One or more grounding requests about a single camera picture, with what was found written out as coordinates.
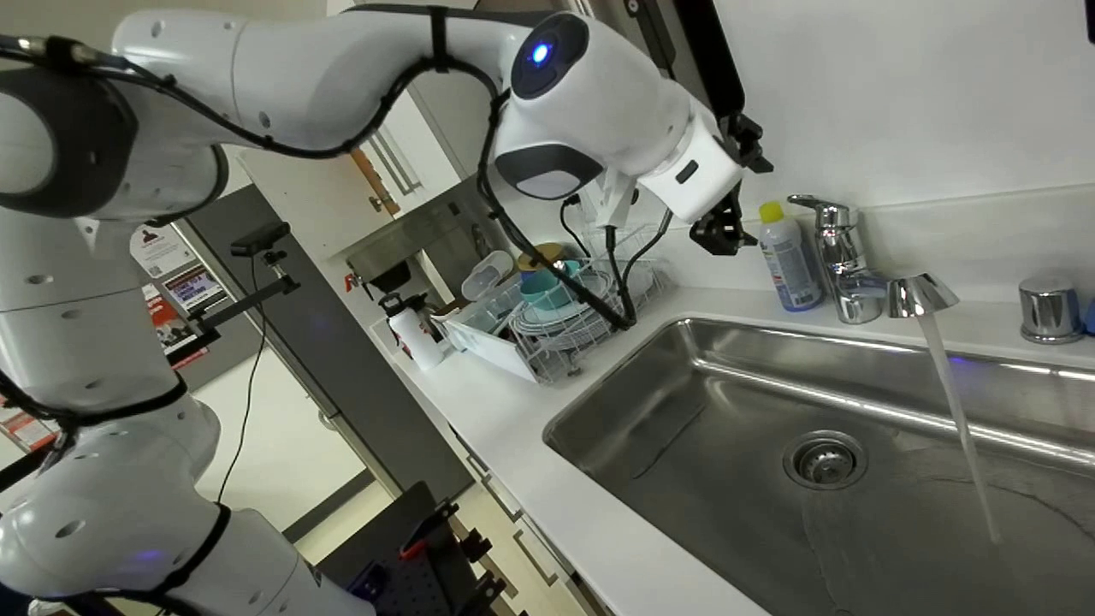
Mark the stainless steel sink basin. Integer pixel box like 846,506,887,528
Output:
542,315,1095,616

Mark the blue bottle with yellow cap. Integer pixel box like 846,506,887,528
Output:
756,198,827,315

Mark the black metal cart frame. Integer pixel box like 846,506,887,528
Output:
315,479,509,616

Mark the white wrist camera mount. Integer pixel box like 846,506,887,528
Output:
633,112,749,222

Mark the clear plastic storage container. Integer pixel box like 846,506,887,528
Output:
460,245,521,307

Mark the teal bowl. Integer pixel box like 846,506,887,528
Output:
514,266,590,323

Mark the white wire dish rack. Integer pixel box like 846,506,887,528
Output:
441,244,667,385

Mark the chrome sink faucet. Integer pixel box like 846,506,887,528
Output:
784,190,963,329

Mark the round sink drain strainer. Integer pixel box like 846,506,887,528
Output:
779,423,874,496

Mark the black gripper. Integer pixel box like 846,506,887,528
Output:
687,166,766,260

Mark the black camera tripod stand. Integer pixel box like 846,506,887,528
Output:
166,218,308,352

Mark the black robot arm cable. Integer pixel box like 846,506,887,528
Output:
0,2,676,336

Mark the red white wall poster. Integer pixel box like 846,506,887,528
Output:
128,218,237,359

